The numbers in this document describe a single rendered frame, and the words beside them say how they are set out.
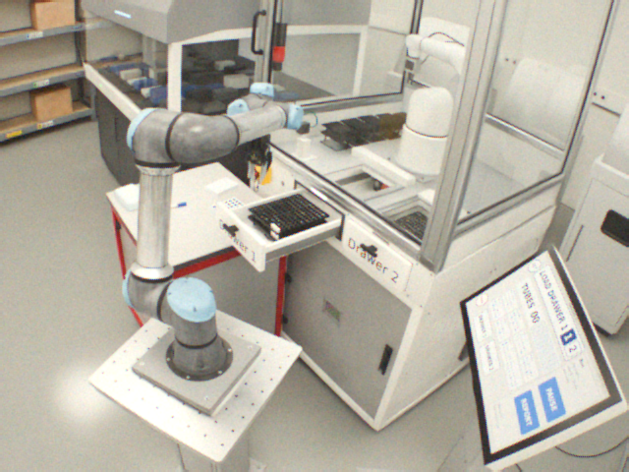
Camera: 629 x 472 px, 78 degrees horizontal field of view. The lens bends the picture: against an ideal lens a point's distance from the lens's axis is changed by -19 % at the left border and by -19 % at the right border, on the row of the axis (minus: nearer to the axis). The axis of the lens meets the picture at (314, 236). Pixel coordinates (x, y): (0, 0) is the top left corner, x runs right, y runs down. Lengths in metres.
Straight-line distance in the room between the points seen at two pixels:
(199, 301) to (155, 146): 0.38
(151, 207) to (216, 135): 0.24
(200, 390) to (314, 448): 0.92
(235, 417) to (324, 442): 0.91
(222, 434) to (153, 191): 0.61
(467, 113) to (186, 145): 0.68
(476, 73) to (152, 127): 0.78
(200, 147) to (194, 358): 0.53
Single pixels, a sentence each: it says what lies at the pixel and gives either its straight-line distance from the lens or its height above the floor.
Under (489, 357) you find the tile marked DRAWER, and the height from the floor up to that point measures 1.01.
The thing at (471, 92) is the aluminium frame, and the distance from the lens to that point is 1.21.
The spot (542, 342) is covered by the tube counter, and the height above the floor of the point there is 1.11.
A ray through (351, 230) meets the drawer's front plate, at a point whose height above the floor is 0.90.
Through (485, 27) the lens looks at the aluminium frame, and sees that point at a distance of 1.18.
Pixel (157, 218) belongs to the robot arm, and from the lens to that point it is 1.15.
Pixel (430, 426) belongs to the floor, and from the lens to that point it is 2.23.
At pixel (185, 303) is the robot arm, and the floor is 1.01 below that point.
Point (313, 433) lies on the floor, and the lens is 2.10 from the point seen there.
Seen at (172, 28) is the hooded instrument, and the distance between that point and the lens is 2.09.
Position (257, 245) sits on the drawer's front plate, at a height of 0.91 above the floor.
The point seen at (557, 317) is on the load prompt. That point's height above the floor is 1.15.
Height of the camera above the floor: 1.78
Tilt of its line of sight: 34 degrees down
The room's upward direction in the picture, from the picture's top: 7 degrees clockwise
